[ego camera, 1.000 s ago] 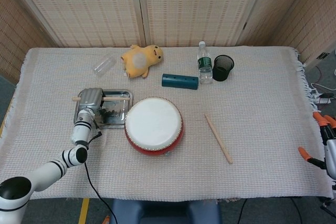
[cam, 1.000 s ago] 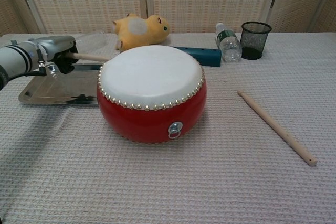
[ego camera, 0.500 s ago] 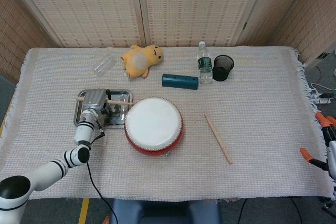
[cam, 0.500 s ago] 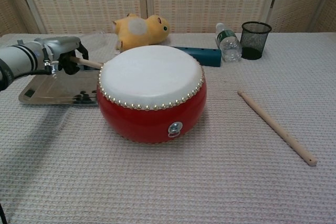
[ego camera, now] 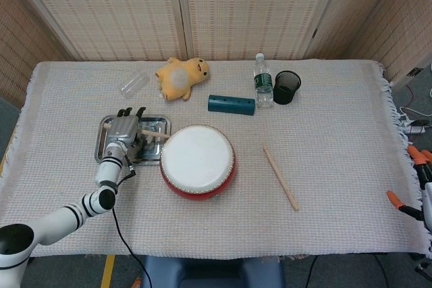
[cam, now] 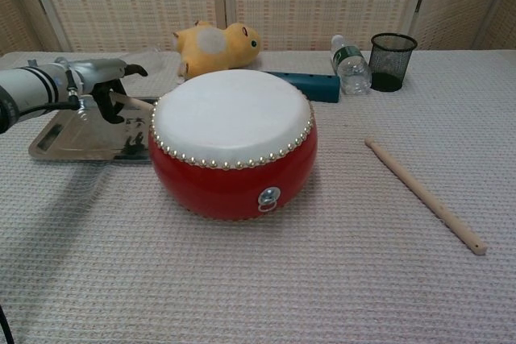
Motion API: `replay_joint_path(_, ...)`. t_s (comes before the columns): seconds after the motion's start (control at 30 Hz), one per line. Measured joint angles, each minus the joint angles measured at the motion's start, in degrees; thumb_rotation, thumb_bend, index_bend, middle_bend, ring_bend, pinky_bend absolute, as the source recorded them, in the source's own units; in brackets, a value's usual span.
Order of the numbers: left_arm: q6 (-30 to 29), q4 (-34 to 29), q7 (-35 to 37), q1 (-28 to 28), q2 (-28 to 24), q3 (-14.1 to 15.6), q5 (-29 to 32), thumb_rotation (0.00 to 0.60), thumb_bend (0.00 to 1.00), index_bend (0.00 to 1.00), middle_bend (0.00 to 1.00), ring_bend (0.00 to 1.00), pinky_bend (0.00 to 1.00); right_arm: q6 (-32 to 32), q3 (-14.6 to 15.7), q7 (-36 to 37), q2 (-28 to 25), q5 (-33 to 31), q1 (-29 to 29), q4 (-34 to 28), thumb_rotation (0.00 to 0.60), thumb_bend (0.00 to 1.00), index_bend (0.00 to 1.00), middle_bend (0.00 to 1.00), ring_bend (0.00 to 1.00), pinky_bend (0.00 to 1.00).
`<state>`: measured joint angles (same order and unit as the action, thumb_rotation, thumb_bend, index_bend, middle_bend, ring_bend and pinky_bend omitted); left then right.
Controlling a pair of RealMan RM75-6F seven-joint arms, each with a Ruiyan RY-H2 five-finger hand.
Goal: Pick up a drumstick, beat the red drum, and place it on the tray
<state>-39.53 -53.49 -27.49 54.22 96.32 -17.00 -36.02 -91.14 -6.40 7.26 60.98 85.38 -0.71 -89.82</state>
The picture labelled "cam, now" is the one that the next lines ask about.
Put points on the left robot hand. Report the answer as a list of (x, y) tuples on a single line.
[(101, 72)]

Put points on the wooden drumstick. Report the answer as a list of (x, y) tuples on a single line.
[(133, 100), (423, 195)]

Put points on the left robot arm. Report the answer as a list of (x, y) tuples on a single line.
[(28, 86)]

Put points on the red drum white skin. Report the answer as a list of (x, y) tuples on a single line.
[(234, 126)]

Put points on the clear plastic cup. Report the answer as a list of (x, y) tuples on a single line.
[(155, 63)]

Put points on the stainless steel tray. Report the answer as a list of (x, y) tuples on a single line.
[(80, 138)]

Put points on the beige woven folding screen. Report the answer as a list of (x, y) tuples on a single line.
[(133, 1)]

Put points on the yellow plush toy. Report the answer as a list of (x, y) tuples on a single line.
[(217, 52)]

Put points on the teal blue box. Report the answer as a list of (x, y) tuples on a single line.
[(318, 87)]

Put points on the green label water bottle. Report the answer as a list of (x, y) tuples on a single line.
[(351, 66)]

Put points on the white woven tablecloth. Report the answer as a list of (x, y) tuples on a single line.
[(258, 287)]

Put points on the black mesh pen cup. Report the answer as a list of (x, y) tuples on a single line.
[(393, 62)]

